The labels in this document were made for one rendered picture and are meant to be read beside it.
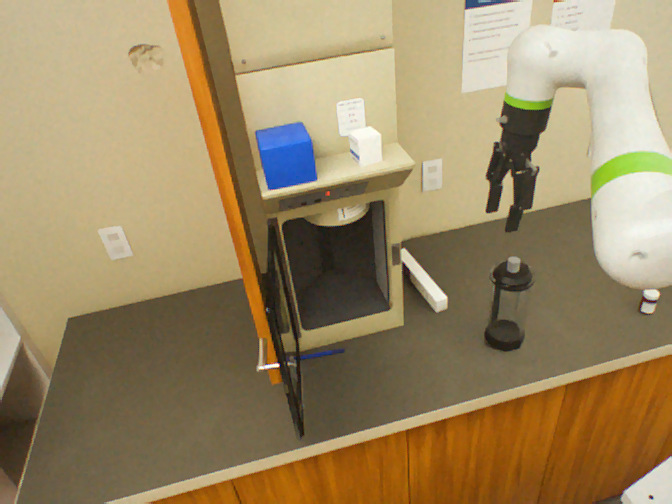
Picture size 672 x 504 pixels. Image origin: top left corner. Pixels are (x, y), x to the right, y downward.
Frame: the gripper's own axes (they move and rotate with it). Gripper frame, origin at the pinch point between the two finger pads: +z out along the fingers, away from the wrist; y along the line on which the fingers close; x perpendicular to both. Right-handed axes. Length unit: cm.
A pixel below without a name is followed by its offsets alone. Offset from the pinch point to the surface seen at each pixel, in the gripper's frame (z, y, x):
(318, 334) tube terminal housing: 39, -12, -42
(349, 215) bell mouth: 4.2, -15.6, -31.9
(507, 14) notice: -28, -54, 29
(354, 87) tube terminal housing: -27.3, -15.2, -31.0
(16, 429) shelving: 99, -56, -147
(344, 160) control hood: -13.6, -10.7, -34.7
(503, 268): 16.0, 2.1, 2.2
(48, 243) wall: 26, -61, -112
